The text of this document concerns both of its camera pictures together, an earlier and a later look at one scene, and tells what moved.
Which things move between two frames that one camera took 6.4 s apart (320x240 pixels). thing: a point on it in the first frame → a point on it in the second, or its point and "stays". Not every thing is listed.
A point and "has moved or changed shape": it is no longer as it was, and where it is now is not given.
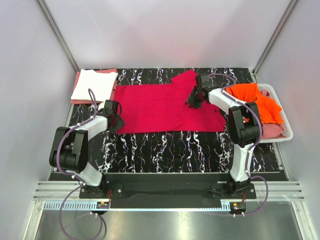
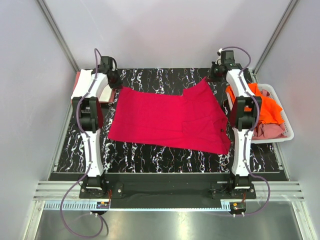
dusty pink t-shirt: x=271 y=131 stays
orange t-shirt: x=269 y=109 stays
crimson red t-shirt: x=162 y=108 has moved or changed shape
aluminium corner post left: x=59 y=34 stays
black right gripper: x=190 y=101 → x=210 y=76
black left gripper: x=120 y=124 → x=118 y=85
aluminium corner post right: x=288 y=11 stays
